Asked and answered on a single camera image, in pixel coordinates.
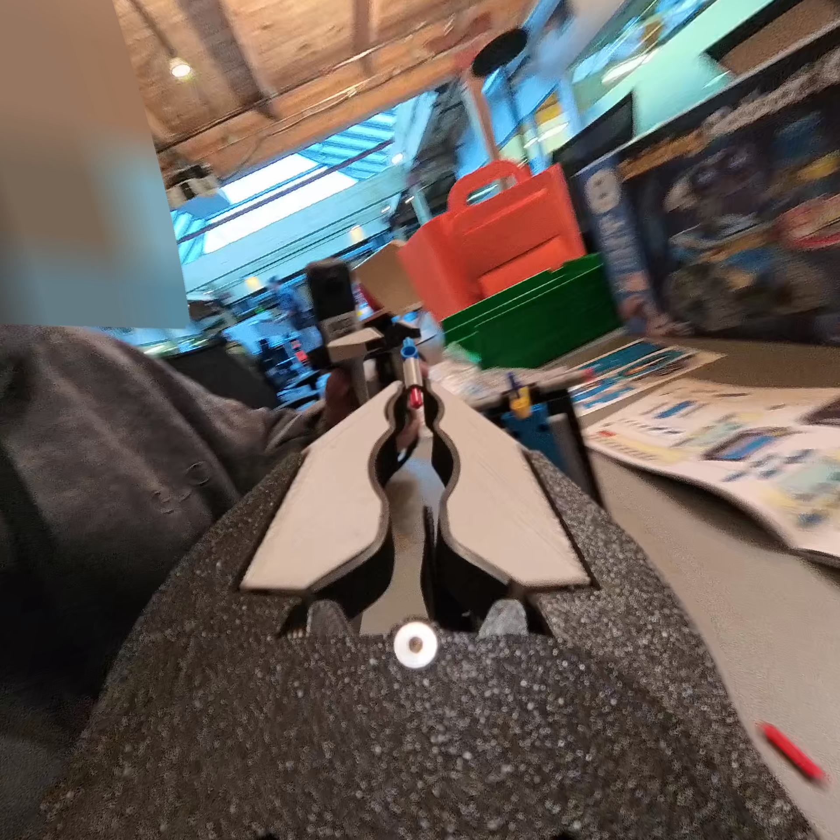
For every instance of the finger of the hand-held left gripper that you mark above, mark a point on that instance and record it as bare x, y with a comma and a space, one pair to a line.
351, 346

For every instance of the green plastic bin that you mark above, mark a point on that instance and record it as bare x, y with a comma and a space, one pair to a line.
538, 321

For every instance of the black framed tan board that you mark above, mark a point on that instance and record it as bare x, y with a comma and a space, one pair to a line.
774, 39

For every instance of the grey desk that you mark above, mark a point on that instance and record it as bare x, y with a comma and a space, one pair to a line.
689, 623

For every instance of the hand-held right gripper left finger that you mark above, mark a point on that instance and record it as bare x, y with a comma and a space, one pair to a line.
321, 518

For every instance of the wooden folding stand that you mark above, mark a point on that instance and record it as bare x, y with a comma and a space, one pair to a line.
387, 275

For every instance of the dark blue toy kit box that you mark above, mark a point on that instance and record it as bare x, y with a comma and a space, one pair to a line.
722, 229

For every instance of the person's left forearm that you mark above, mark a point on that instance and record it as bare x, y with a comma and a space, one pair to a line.
131, 426

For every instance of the small pin connector assembly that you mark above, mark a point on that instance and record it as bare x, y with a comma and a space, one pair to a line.
413, 377

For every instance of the grey blue block model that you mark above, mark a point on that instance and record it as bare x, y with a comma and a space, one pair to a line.
528, 426

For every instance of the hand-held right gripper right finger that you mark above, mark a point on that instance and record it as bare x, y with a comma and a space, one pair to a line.
512, 512

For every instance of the red pin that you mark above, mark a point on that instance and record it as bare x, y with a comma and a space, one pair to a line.
791, 751

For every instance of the orange felt bag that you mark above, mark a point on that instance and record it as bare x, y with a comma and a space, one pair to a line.
512, 243

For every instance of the open instruction booklet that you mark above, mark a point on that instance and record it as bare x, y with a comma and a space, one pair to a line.
741, 459

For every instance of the blue grey sticker sheet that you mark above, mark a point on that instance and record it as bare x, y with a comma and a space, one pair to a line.
630, 367

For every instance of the black mesh chair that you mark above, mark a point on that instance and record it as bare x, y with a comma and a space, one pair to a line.
597, 138

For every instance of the black pole with round top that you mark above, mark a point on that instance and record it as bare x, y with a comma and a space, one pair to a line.
499, 49

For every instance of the blue axle piece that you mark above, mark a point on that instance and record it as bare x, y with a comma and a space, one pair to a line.
512, 384

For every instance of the person's left hand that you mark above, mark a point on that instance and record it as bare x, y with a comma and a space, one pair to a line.
338, 397

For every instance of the clear plastic bag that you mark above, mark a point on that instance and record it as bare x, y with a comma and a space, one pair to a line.
466, 377

